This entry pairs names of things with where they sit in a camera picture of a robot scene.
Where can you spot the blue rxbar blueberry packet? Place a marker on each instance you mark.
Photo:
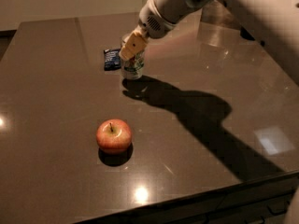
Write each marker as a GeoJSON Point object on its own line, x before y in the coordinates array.
{"type": "Point", "coordinates": [112, 59]}

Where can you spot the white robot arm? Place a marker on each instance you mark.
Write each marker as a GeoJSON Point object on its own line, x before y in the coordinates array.
{"type": "Point", "coordinates": [272, 23]}

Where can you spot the red apple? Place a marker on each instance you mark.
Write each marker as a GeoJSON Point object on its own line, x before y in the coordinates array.
{"type": "Point", "coordinates": [114, 136]}

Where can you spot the green white 7up can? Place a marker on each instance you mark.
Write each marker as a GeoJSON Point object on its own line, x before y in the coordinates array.
{"type": "Point", "coordinates": [132, 69]}

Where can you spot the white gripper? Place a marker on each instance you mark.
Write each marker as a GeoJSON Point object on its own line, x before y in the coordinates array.
{"type": "Point", "coordinates": [153, 24]}

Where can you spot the black drawer handle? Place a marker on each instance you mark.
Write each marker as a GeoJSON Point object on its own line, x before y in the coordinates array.
{"type": "Point", "coordinates": [278, 208]}

